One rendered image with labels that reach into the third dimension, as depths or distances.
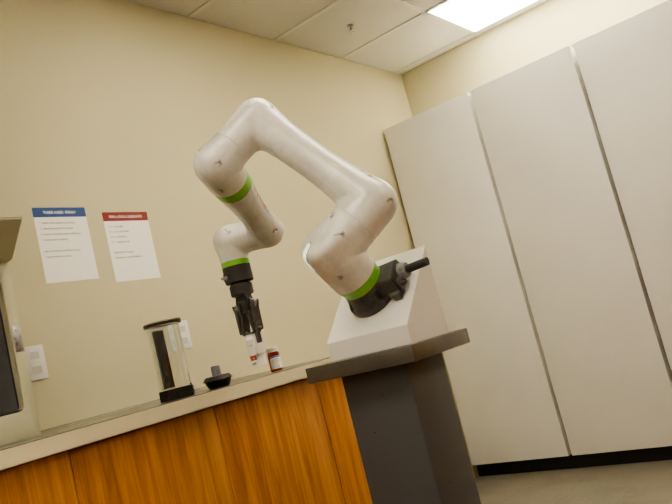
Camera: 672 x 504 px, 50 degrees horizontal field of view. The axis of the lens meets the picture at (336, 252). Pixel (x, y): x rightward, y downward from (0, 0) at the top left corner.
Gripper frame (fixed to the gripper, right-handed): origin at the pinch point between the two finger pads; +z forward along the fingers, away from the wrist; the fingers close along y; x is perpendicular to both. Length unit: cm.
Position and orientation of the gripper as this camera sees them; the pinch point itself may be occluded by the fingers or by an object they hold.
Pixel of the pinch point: (254, 344)
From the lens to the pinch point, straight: 232.9
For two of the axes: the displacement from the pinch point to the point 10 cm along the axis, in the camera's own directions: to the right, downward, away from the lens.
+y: 5.8, -2.5, -7.7
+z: 2.5, 9.6, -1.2
